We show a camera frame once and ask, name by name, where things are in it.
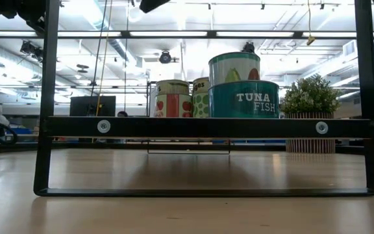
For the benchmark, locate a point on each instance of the dark ceiling disc fixture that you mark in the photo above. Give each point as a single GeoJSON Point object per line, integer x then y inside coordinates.
{"type": "Point", "coordinates": [82, 66]}

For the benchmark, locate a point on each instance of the white box appliance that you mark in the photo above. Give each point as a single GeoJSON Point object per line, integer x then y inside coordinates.
{"type": "Point", "coordinates": [152, 100]}

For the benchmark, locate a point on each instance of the teal tuna fish can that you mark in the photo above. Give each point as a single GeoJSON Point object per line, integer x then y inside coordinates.
{"type": "Point", "coordinates": [226, 107]}

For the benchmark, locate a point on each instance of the black overhead crossbar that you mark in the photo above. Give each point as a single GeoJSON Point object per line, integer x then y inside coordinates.
{"type": "Point", "coordinates": [211, 34]}

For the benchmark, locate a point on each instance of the yellow hanging tag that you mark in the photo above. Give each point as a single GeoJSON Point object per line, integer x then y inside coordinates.
{"type": "Point", "coordinates": [310, 40]}

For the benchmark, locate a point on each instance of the pear picture can teal rim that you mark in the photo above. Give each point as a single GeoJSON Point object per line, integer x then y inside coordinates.
{"type": "Point", "coordinates": [219, 70]}

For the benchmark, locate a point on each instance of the small black track spotlight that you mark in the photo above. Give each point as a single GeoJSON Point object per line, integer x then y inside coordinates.
{"type": "Point", "coordinates": [209, 6]}
{"type": "Point", "coordinates": [321, 5]}
{"type": "Point", "coordinates": [262, 5]}

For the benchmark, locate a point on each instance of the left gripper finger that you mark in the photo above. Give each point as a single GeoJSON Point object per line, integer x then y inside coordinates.
{"type": "Point", "coordinates": [151, 5]}

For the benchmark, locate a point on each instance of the green polka dot can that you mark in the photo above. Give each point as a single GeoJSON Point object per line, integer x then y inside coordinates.
{"type": "Point", "coordinates": [201, 105]}

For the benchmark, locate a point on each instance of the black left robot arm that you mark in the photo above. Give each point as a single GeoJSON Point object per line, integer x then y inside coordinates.
{"type": "Point", "coordinates": [8, 9]}

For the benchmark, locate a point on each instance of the potted plant in slatted pot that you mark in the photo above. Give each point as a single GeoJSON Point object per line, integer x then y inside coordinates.
{"type": "Point", "coordinates": [308, 94]}

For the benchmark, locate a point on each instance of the round black ceiling device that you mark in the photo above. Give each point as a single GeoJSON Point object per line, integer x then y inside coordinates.
{"type": "Point", "coordinates": [165, 57]}

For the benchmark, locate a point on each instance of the blue plastic bin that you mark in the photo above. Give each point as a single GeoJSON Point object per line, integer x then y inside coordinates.
{"type": "Point", "coordinates": [21, 130]}

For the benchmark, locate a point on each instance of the black ceiling spotlight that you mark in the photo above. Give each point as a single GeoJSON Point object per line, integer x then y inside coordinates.
{"type": "Point", "coordinates": [38, 54]}
{"type": "Point", "coordinates": [27, 47]}

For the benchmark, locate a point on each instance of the red tomato print can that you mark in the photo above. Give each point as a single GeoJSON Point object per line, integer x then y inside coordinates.
{"type": "Point", "coordinates": [173, 105]}

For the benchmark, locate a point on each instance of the black monitor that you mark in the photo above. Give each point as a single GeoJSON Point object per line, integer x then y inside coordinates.
{"type": "Point", "coordinates": [80, 105]}

